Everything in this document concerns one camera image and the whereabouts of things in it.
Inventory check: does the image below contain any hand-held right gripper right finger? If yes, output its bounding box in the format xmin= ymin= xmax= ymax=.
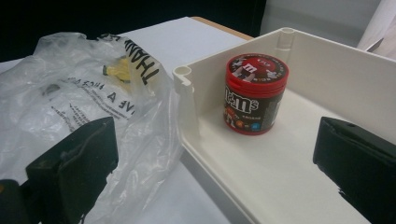
xmin=312 ymin=116 xmax=396 ymax=224

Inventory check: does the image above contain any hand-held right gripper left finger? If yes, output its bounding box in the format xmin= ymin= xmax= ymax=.
xmin=25 ymin=116 xmax=120 ymax=224

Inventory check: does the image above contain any clear printed plastic bag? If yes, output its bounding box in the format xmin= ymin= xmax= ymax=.
xmin=0 ymin=30 xmax=185 ymax=224

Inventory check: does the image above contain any white plastic bin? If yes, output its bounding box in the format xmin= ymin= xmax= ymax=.
xmin=171 ymin=26 xmax=396 ymax=224

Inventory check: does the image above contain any red candy jar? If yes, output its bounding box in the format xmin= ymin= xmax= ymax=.
xmin=222 ymin=52 xmax=290 ymax=136

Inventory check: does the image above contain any yellow snack packet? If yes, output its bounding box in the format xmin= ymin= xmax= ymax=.
xmin=102 ymin=57 xmax=138 ymax=91

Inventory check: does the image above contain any white metal desk frame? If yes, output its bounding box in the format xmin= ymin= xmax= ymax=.
xmin=356 ymin=0 xmax=396 ymax=61

